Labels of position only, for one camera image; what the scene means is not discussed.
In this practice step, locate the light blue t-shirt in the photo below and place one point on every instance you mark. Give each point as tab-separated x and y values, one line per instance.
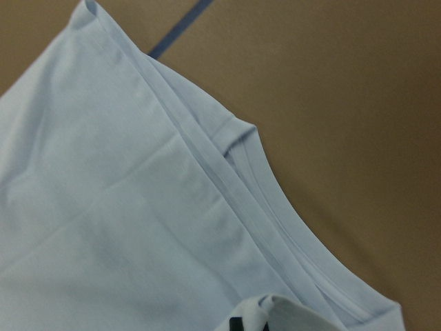
133	200

